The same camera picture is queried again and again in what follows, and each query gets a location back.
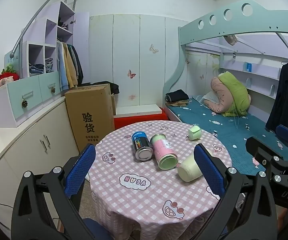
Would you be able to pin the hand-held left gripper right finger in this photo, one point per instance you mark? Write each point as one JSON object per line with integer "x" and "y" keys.
{"x": 208, "y": 172}

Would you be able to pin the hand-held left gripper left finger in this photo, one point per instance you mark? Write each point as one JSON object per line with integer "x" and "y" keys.
{"x": 80, "y": 171}

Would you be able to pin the large pale green cup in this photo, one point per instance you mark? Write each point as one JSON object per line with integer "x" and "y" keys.
{"x": 188, "y": 170}

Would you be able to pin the person's right forearm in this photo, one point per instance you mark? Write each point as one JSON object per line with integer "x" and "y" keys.
{"x": 281, "y": 220}

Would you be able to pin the small pale green cup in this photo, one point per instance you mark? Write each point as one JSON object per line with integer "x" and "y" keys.
{"x": 195, "y": 132}

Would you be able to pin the pink and green cup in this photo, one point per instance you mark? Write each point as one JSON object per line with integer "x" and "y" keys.
{"x": 162, "y": 148}

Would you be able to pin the teal printed bed sheet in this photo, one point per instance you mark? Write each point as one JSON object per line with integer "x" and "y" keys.
{"x": 223, "y": 132}

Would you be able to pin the hanging dark jacket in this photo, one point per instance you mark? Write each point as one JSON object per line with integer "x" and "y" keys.
{"x": 287, "y": 92}

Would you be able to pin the green and pink quilt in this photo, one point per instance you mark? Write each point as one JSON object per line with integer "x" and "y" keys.
{"x": 232, "y": 92}

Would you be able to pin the blue chair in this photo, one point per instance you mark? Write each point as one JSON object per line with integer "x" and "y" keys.
{"x": 96, "y": 230}

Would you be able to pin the tall cardboard box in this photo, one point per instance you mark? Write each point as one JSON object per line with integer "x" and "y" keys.
{"x": 89, "y": 107}

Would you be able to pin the white low cabinet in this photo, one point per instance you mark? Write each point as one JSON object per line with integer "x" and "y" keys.
{"x": 21, "y": 145}

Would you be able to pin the pink checked tablecloth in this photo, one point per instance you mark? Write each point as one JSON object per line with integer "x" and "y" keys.
{"x": 139, "y": 200}

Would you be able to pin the white pillow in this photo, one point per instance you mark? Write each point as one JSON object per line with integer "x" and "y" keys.
{"x": 210, "y": 97}

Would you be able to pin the dark blue can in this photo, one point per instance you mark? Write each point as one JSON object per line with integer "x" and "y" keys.
{"x": 141, "y": 143}

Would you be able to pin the red storage box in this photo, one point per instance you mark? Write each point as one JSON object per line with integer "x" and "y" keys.
{"x": 139, "y": 121}

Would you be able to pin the small blue box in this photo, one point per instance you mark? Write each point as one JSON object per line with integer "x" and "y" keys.
{"x": 248, "y": 67}

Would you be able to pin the folded dark clothes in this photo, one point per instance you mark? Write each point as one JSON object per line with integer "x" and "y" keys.
{"x": 176, "y": 96}

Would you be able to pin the white board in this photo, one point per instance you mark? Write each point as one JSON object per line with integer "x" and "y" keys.
{"x": 136, "y": 109}

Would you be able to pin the pine cone ornament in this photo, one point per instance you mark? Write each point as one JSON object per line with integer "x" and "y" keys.
{"x": 53, "y": 90}
{"x": 25, "y": 103}

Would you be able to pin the black bag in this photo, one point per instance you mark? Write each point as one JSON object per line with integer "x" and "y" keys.
{"x": 112, "y": 87}

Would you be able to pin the teal drawer unit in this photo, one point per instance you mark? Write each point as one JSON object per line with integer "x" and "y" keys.
{"x": 16, "y": 97}

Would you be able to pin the light blue hanging shirt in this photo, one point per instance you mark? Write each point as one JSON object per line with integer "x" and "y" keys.
{"x": 62, "y": 72}

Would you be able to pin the yellow hanging coat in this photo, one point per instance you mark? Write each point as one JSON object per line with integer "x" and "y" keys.
{"x": 71, "y": 70}

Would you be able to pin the dark hanging clothes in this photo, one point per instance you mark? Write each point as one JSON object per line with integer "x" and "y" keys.
{"x": 78, "y": 65}

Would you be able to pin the grey clip lamp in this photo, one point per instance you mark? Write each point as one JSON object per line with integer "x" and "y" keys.
{"x": 231, "y": 40}

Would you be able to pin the folded grey clothes pile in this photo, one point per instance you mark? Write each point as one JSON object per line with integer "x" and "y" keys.
{"x": 49, "y": 65}

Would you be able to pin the folded jeans pile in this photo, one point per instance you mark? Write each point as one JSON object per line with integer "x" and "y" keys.
{"x": 36, "y": 69}

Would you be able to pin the red plush toy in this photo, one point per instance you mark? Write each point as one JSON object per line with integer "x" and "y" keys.
{"x": 5, "y": 78}

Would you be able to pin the white wardrobe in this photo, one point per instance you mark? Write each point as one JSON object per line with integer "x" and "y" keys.
{"x": 126, "y": 55}

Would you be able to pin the purple stepped shelf unit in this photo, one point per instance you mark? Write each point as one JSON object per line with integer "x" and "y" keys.
{"x": 51, "y": 33}

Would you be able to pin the grey metal handrail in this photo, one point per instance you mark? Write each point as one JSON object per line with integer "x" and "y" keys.
{"x": 34, "y": 20}

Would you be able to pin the purple wall shelf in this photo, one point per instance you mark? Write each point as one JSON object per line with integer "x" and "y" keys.
{"x": 261, "y": 72}

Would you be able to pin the butterfly wall sticker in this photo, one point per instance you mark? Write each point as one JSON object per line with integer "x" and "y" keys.
{"x": 154, "y": 48}
{"x": 131, "y": 74}

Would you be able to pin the teal bunk bed frame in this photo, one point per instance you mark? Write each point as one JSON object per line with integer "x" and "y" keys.
{"x": 208, "y": 27}

